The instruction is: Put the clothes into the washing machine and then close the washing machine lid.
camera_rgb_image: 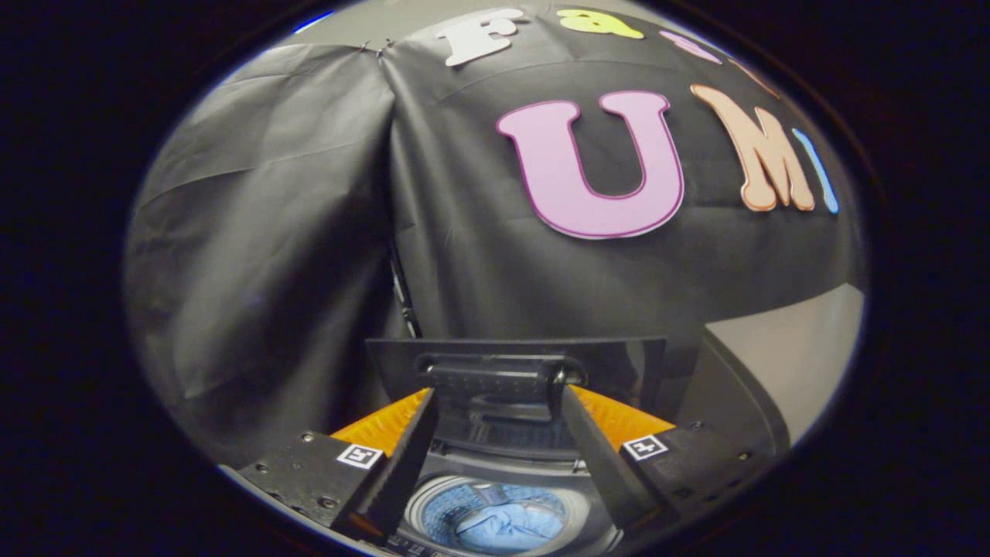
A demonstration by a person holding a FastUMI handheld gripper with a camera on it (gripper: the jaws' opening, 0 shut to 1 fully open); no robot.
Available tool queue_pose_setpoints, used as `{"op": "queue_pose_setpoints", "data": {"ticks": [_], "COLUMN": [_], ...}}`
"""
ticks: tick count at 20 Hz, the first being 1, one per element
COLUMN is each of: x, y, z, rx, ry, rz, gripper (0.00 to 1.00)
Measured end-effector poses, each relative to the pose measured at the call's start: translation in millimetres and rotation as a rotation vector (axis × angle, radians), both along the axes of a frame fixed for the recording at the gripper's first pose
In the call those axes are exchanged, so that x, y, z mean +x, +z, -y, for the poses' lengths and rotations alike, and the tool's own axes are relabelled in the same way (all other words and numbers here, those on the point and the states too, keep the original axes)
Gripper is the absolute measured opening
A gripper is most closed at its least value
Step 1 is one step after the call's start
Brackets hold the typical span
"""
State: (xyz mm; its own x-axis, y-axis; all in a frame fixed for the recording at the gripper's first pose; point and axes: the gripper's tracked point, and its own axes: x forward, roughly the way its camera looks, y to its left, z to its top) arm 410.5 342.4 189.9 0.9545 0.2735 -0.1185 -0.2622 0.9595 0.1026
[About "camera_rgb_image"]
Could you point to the dark washing machine lid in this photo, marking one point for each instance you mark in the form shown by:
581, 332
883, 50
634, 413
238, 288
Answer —
619, 367

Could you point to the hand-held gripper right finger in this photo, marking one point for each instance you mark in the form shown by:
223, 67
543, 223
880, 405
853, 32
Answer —
595, 456

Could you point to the grey washing machine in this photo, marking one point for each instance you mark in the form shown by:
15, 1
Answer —
576, 483

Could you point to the thin black pole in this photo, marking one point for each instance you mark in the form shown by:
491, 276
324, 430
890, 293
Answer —
402, 286

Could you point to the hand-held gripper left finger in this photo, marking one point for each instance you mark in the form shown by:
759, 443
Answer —
402, 456

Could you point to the black backdrop cloth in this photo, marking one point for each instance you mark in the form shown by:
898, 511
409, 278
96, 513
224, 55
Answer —
271, 232

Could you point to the light blue garment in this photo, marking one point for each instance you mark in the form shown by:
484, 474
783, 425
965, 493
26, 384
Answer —
510, 526

